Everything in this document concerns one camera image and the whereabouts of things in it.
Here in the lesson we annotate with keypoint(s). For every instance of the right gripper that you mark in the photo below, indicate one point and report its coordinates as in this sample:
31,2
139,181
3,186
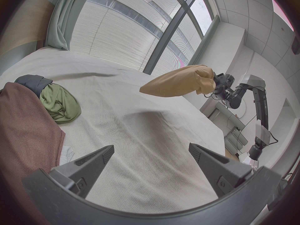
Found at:
220,85

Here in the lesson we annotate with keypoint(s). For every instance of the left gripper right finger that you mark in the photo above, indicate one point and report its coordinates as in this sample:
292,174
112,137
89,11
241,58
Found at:
220,170

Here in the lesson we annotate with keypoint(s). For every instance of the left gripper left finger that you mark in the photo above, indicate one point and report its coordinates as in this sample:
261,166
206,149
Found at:
82,172

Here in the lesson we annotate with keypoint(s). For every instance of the tan shorts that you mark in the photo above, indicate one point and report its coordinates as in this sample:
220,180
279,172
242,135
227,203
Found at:
180,83

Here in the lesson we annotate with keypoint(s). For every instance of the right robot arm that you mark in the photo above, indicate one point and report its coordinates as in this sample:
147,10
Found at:
261,106

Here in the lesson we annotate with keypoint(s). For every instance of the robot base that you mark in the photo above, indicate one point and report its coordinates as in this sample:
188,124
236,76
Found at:
232,135

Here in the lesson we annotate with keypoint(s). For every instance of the pale blue garment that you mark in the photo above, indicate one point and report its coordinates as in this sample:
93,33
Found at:
68,155

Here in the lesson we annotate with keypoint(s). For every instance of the brown garment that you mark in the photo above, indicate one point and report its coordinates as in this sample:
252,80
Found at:
25,130

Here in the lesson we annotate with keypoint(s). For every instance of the green garment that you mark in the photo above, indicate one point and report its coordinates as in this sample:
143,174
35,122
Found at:
62,104

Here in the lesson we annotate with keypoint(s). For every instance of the dark grey garment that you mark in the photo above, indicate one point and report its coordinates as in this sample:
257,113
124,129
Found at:
30,82

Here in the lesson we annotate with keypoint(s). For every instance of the window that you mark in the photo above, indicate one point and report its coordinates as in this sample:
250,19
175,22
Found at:
131,27

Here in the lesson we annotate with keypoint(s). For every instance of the blue-green curtain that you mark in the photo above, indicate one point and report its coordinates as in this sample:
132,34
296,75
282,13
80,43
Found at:
61,20

